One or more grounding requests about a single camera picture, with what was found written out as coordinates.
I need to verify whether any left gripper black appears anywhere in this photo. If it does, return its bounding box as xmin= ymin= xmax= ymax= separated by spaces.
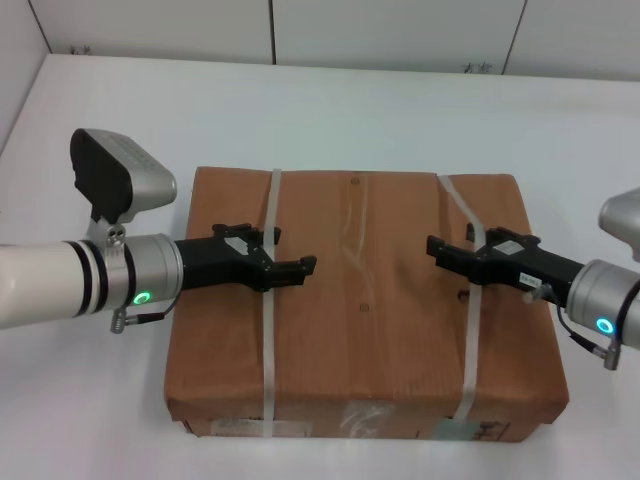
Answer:
xmin=174 ymin=222 xmax=319 ymax=294

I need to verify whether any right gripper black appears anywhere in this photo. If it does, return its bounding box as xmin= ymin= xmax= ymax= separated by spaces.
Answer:
xmin=425 ymin=223 xmax=584 ymax=306

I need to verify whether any white plastic packing strap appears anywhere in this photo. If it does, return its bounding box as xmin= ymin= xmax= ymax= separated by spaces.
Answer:
xmin=259 ymin=168 xmax=284 ymax=439
xmin=437 ymin=173 xmax=484 ymax=439

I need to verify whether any brown paper box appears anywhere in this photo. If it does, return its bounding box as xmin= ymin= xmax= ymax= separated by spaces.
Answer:
xmin=163 ymin=166 xmax=571 ymax=445

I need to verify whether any clear packing tape strip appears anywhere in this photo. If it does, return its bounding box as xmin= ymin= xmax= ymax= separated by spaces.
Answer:
xmin=337 ymin=172 xmax=397 ymax=439

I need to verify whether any long white printed label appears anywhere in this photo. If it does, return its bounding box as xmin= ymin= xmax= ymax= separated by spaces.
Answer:
xmin=211 ymin=418 xmax=314 ymax=438

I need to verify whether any greyish printed label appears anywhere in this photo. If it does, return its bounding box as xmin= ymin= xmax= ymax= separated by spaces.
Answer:
xmin=433 ymin=420 xmax=513 ymax=443

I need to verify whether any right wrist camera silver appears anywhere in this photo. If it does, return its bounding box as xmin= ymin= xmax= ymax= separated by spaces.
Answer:
xmin=598 ymin=187 xmax=640 ymax=262

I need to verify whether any silver camera mount bracket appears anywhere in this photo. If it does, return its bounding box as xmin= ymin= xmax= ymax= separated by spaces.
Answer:
xmin=87 ymin=212 xmax=129 ymax=261

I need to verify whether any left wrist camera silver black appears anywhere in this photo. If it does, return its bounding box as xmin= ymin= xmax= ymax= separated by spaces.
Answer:
xmin=68 ymin=128 xmax=178 ymax=226

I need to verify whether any left wrist cable with plug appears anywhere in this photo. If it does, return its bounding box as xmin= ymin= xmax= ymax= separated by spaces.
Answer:
xmin=109 ymin=287 xmax=177 ymax=335

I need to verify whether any wrist cable with plug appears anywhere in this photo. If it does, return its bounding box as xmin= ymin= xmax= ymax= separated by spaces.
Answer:
xmin=543 ymin=283 xmax=622 ymax=372
xmin=109 ymin=287 xmax=177 ymax=335

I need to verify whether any right wrist cable with plug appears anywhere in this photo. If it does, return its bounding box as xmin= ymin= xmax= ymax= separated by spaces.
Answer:
xmin=543 ymin=283 xmax=622 ymax=372

